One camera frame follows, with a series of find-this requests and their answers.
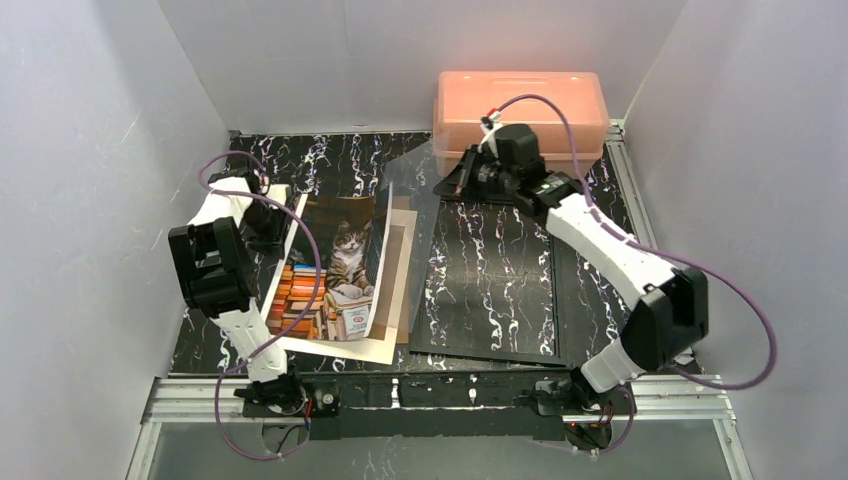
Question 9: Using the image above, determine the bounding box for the cat photo print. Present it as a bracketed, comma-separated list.
[266, 184, 392, 342]

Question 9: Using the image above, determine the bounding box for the clear acrylic sheet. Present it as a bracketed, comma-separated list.
[384, 134, 448, 336]

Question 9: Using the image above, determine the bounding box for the black picture frame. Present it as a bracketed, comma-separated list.
[412, 202, 566, 366]

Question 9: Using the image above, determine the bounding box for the white mat board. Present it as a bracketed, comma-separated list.
[262, 193, 417, 365]

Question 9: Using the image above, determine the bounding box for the brown cardboard backing board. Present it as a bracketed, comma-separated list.
[387, 209, 417, 344]

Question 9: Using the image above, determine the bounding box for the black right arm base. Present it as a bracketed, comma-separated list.
[513, 369, 637, 456]

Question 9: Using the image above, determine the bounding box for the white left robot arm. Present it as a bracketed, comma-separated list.
[168, 167, 290, 359]

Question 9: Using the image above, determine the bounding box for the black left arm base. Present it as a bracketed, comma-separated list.
[234, 374, 341, 419]

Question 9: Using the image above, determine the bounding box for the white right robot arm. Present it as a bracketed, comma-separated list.
[433, 124, 709, 399]

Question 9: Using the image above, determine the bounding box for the pink plastic storage box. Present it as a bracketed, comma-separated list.
[432, 70, 611, 181]

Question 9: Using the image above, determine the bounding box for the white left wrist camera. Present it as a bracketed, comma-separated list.
[265, 184, 293, 205]

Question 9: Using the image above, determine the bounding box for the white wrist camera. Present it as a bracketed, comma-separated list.
[265, 184, 293, 205]
[477, 117, 503, 158]

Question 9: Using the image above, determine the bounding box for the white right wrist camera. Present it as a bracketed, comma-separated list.
[477, 117, 503, 158]

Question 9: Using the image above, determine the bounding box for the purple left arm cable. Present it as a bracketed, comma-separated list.
[197, 150, 323, 462]

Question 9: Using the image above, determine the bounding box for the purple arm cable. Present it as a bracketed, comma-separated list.
[197, 150, 323, 462]
[486, 93, 778, 457]

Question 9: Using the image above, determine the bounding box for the aluminium right rail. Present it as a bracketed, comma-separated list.
[605, 119, 657, 248]

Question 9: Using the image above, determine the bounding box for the aluminium rail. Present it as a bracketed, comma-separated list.
[605, 119, 657, 248]
[142, 375, 737, 423]

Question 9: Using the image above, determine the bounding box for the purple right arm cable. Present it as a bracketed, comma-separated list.
[486, 93, 778, 457]

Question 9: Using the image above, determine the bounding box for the aluminium front rail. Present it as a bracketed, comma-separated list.
[142, 375, 737, 423]

